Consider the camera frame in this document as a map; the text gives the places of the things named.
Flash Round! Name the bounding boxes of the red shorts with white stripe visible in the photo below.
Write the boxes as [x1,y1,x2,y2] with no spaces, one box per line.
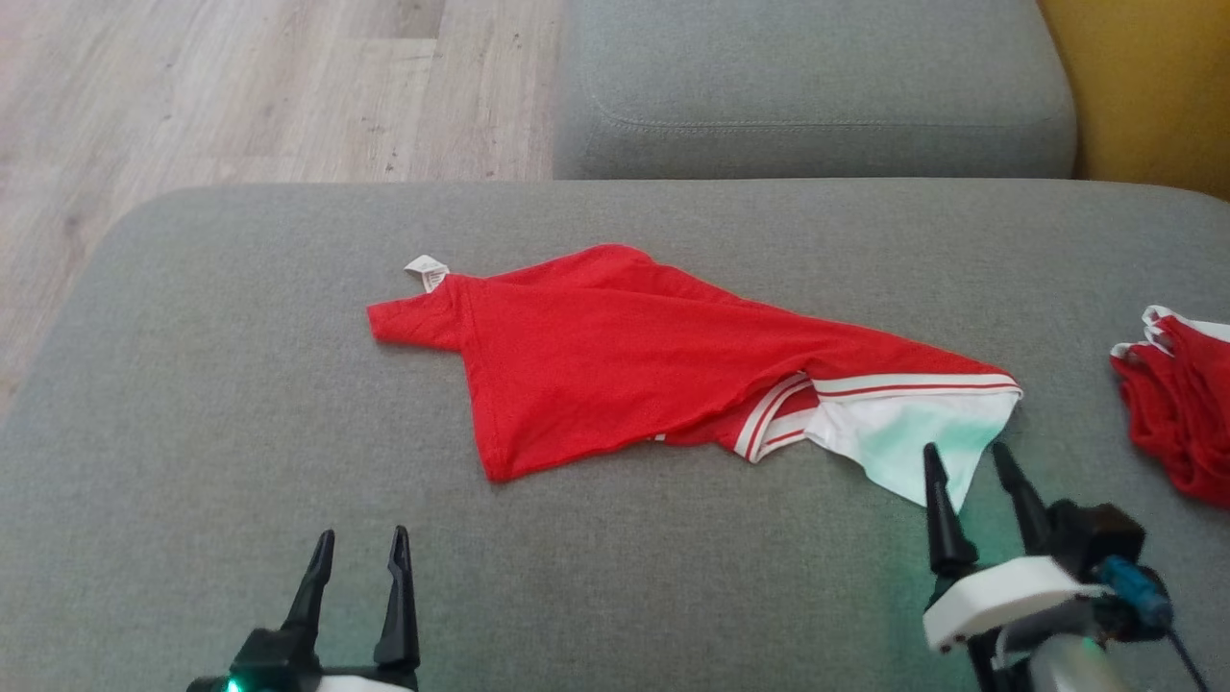
[1110,305,1230,508]

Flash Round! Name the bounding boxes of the right blue plug black cable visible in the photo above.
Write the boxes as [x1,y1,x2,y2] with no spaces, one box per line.
[1095,556,1214,692]

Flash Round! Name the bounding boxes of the grey sofa back cushion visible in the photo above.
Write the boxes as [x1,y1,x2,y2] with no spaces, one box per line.
[553,0,1078,182]

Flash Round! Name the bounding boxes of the grey sofa seat cushion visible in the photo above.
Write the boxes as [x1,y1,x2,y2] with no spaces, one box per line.
[0,179,1230,692]

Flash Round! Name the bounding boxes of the red basketball jersey striped trim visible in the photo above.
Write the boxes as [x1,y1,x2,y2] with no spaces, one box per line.
[367,244,1024,510]

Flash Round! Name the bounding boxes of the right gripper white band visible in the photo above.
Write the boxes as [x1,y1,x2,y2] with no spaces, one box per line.
[922,441,1108,656]

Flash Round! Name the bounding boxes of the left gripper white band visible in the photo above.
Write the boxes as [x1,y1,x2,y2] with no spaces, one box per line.
[282,525,421,692]

